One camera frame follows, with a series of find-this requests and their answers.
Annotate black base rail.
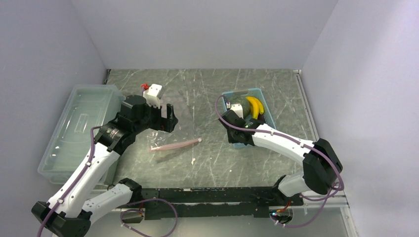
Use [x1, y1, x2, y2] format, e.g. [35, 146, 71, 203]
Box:
[121, 187, 303, 220]

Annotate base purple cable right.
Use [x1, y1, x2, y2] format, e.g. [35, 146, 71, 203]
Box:
[270, 193, 338, 229]

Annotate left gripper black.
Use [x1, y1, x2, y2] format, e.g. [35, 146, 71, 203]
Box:
[133, 99, 178, 134]

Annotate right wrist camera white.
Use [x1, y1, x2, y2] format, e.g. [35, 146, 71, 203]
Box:
[230, 104, 244, 119]

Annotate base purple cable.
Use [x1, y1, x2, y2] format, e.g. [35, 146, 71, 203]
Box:
[120, 198, 178, 237]
[270, 193, 338, 229]

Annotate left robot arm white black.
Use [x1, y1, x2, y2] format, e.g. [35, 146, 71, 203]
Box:
[31, 95, 178, 237]

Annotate clear zip top bag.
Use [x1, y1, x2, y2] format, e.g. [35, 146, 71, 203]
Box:
[147, 88, 203, 155]

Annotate light blue plastic basket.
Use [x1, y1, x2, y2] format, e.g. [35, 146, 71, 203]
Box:
[221, 87, 277, 150]

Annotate green netted melon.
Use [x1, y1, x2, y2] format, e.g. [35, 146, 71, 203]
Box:
[229, 96, 250, 119]

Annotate clear plastic storage bin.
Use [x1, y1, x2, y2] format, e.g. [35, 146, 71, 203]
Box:
[38, 85, 125, 185]

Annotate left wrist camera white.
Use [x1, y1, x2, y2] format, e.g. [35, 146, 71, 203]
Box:
[141, 83, 165, 108]

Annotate yellow banana bunch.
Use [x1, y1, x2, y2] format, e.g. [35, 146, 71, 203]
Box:
[246, 96, 265, 119]

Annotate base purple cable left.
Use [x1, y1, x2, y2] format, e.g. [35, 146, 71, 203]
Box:
[120, 198, 178, 237]

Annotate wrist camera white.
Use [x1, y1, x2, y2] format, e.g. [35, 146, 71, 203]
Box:
[230, 104, 244, 119]
[141, 83, 165, 108]

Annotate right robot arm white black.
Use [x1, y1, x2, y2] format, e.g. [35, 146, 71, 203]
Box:
[219, 110, 344, 205]

